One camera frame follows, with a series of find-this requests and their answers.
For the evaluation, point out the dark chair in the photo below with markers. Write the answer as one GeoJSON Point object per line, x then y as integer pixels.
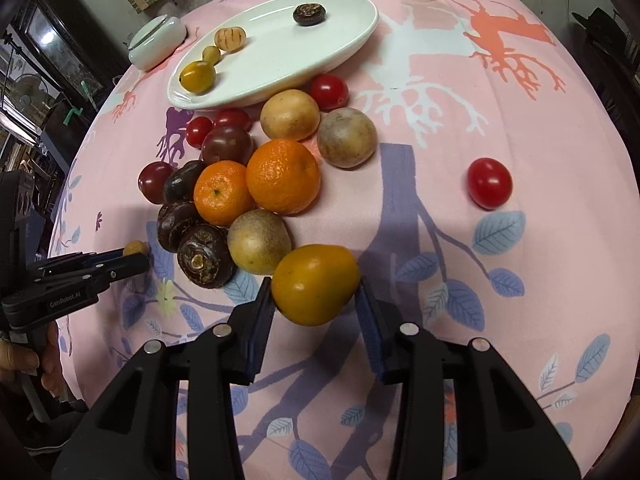
{"type": "Point", "coordinates": [607, 30]}

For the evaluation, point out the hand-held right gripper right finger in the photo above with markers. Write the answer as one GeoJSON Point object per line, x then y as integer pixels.
{"type": "Point", "coordinates": [369, 330]}

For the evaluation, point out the striped tan small fruit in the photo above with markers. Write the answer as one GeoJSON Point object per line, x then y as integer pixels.
{"type": "Point", "coordinates": [230, 39]}

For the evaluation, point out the white oval plate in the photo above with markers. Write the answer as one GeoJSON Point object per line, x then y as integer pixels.
{"type": "Point", "coordinates": [280, 50]}

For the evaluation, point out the person's left hand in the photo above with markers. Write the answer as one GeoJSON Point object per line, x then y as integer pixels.
{"type": "Point", "coordinates": [17, 360]}

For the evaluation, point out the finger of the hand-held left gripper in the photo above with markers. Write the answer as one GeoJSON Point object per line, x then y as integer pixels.
{"type": "Point", "coordinates": [107, 256]}
{"type": "Point", "coordinates": [130, 267]}

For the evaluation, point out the brownish passion fruit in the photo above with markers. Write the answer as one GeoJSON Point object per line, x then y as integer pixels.
{"type": "Point", "coordinates": [346, 138]}

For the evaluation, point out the dark brown water chestnut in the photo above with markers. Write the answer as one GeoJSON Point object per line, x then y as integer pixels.
{"type": "Point", "coordinates": [310, 14]}
{"type": "Point", "coordinates": [182, 182]}
{"type": "Point", "coordinates": [174, 225]}
{"type": "Point", "coordinates": [205, 256]}

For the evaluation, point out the orange mandarin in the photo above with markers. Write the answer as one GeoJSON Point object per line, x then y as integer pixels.
{"type": "Point", "coordinates": [283, 176]}
{"type": "Point", "coordinates": [223, 193]}

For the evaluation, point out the yellow passion fruit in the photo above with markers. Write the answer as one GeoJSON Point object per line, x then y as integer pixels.
{"type": "Point", "coordinates": [290, 114]}
{"type": "Point", "coordinates": [259, 241]}

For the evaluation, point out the small yellow-green fruit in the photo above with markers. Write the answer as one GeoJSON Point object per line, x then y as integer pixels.
{"type": "Point", "coordinates": [211, 54]}

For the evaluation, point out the yellow tomato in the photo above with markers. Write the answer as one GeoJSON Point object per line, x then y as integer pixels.
{"type": "Point", "coordinates": [197, 76]}
{"type": "Point", "coordinates": [315, 284]}

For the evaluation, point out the pink printed tablecloth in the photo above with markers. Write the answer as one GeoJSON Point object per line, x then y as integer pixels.
{"type": "Point", "coordinates": [500, 110]}

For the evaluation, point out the electric fan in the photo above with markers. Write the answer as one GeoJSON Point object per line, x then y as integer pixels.
{"type": "Point", "coordinates": [27, 91]}

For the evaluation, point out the dark purple tomato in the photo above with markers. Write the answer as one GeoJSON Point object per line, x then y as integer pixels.
{"type": "Point", "coordinates": [226, 145]}
{"type": "Point", "coordinates": [154, 181]}

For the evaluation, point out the white lidded container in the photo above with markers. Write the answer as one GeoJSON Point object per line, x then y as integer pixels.
{"type": "Point", "coordinates": [157, 45]}

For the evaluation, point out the red cherry tomato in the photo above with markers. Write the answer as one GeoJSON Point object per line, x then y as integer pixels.
{"type": "Point", "coordinates": [198, 131]}
{"type": "Point", "coordinates": [328, 91]}
{"type": "Point", "coordinates": [231, 118]}
{"type": "Point", "coordinates": [490, 183]}

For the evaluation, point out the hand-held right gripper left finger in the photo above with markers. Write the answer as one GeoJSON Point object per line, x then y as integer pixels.
{"type": "Point", "coordinates": [259, 325]}

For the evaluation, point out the dark wooden cabinet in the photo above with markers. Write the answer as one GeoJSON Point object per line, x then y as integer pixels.
{"type": "Point", "coordinates": [45, 30]}

